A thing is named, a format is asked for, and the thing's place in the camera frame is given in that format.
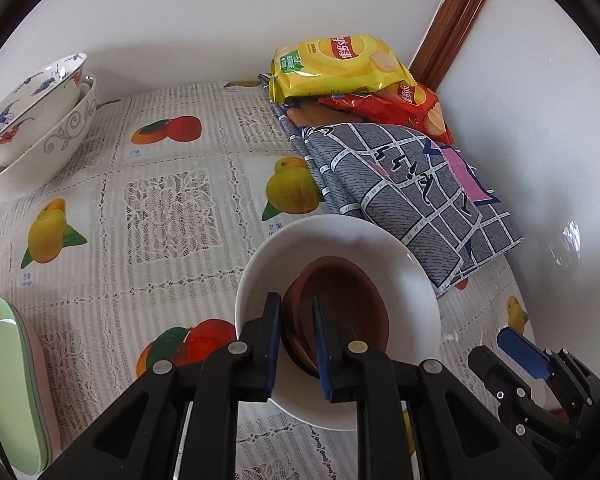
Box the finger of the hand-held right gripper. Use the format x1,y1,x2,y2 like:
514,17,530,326
467,345,533,406
497,327,588,386

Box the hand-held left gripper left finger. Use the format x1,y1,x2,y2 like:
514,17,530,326
40,292,283,480

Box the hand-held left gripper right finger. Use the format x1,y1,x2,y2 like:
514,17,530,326
312,292,551,480

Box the small brown dish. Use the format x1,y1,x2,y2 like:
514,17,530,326
295,256,391,361
281,280,326,380

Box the wide white bowl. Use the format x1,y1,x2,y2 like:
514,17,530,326
235,215,442,432

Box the pink square plate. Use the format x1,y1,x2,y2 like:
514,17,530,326
22,310,62,466

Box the green square plate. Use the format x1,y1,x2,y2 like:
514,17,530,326
0,296,48,473

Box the fruit print lace tablecloth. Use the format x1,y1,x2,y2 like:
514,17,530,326
0,80,536,480

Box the grey checked cloth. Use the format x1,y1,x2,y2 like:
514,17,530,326
258,74,525,297

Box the red chips bag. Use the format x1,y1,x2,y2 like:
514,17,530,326
317,82,455,145

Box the yellow chips bag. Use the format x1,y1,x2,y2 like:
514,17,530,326
267,35,417,102

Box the white bowl grey scroll pattern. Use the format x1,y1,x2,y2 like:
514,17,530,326
0,74,98,202

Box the blue floral porcelain bowl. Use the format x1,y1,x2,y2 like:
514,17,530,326
0,53,89,168

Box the wooden door frame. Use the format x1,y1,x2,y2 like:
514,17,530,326
410,0,505,92

